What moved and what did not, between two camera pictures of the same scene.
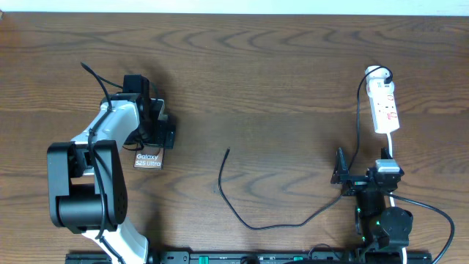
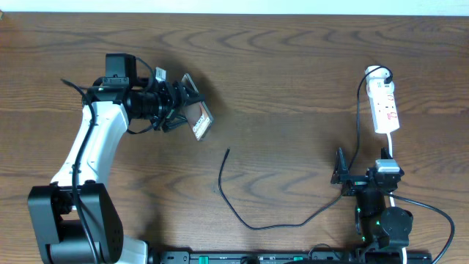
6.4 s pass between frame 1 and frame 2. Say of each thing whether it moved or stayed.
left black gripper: moved
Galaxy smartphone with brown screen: moved
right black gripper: stayed
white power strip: stayed
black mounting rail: stayed
